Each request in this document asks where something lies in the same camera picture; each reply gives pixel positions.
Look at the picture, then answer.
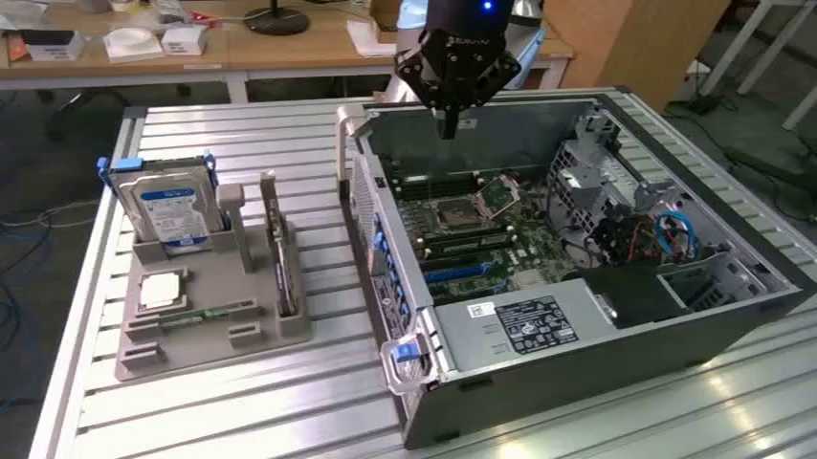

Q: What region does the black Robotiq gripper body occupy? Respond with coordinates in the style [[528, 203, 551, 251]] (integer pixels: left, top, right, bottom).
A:
[[417, 0, 511, 96]]

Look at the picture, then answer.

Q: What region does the green Nvidia graphics card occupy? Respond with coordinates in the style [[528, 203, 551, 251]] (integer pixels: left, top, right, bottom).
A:
[[257, 169, 301, 319]]

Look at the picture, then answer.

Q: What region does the stack of white papers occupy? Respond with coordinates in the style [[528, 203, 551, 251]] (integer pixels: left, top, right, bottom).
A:
[[345, 18, 397, 57]]

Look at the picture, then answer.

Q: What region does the wooden desk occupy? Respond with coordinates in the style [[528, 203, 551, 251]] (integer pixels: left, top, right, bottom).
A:
[[0, 0, 575, 104]]

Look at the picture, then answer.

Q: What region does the wooden cabinet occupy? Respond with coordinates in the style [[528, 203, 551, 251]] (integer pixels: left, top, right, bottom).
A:
[[540, 0, 732, 112]]

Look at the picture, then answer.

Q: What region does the black lamp base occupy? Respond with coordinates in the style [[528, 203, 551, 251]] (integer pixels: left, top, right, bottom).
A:
[[244, 0, 310, 35]]

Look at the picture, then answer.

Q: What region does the metal socket cover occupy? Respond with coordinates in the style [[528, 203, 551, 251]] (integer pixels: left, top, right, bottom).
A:
[[475, 174, 521, 217]]

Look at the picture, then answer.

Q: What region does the CPU socket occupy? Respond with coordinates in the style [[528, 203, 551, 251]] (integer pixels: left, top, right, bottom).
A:
[[432, 198, 489, 231]]

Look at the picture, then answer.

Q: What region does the installed RAM stick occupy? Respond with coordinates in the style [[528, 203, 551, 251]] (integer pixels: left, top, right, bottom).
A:
[[423, 231, 512, 255]]

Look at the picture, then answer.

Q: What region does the small white cardboard box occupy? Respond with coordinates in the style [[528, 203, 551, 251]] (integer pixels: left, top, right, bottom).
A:
[[160, 26, 209, 55]]

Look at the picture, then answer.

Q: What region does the green motherboard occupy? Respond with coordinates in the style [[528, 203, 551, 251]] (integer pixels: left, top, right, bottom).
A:
[[381, 160, 588, 305]]

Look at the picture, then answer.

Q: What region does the blue expansion slot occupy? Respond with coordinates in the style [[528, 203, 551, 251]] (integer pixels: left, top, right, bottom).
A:
[[424, 263, 489, 285]]

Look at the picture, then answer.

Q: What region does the white tape holder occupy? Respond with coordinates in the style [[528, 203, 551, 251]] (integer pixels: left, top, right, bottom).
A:
[[101, 27, 161, 64]]

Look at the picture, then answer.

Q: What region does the black plastic bay shroud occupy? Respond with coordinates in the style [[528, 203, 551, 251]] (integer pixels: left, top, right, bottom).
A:
[[579, 265, 694, 331]]

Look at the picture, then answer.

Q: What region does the grey plastic parts rack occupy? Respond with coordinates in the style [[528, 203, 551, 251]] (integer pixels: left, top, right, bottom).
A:
[[112, 184, 314, 383]]

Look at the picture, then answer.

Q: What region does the white box with black lid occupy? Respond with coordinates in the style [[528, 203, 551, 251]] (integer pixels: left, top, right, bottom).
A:
[[15, 29, 85, 62]]

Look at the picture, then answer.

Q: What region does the grey power supply unit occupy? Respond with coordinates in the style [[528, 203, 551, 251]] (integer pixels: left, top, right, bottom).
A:
[[432, 279, 618, 375]]

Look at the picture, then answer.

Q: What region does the silver CPU chip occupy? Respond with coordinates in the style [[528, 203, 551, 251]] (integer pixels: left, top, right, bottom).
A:
[[138, 274, 184, 308]]

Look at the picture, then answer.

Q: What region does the loose green RAM stick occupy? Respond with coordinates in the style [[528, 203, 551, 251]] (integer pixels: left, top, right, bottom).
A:
[[157, 308, 232, 331]]

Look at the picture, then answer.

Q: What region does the black open PC case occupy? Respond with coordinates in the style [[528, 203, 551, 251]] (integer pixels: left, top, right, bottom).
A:
[[335, 85, 817, 450]]

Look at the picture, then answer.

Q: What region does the white table frame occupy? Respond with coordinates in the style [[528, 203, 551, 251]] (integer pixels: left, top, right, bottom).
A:
[[698, 0, 817, 131]]

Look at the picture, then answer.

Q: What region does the blue data wire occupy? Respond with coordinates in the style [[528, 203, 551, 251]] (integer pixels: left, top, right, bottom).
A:
[[655, 209, 703, 262]]

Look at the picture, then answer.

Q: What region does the hard disk with blue bracket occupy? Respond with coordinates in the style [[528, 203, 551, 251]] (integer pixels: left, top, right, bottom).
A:
[[94, 150, 221, 254]]

